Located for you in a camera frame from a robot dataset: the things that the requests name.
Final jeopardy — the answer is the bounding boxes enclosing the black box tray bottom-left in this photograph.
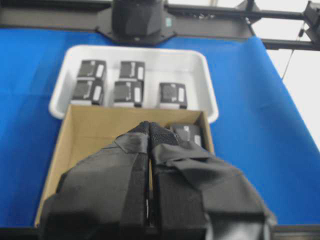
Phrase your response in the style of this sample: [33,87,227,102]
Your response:
[113,81,144,108]

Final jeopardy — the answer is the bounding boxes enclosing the brown cardboard box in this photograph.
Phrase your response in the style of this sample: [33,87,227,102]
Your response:
[34,105,214,226]

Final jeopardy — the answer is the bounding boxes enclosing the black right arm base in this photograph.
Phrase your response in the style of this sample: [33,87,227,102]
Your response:
[96,0,177,46]

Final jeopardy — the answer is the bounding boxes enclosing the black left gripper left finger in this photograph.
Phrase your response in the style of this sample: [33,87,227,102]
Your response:
[39,121,149,240]

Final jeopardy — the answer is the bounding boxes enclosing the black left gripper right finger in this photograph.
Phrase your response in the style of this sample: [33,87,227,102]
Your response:
[149,122,277,240]

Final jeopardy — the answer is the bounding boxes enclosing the white plastic tray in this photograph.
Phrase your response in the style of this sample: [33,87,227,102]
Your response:
[48,45,219,123]

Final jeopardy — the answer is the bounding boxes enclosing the black box tray top-right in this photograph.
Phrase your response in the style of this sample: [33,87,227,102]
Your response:
[76,59,107,81]

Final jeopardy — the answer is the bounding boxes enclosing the black box tray top-left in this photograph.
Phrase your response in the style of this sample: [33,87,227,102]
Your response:
[70,80,104,106]

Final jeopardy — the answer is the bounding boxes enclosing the black metal frame rail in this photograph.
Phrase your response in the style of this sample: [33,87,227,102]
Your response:
[0,0,320,51]

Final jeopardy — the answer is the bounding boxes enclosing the black box tray bottom-right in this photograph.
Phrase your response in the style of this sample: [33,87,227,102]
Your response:
[119,61,146,81]

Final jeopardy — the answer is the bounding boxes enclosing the blue table cloth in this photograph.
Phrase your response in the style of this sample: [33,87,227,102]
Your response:
[0,29,320,227]

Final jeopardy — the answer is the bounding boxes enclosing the black box carton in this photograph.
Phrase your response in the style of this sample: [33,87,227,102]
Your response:
[169,123,203,147]
[158,82,188,109]

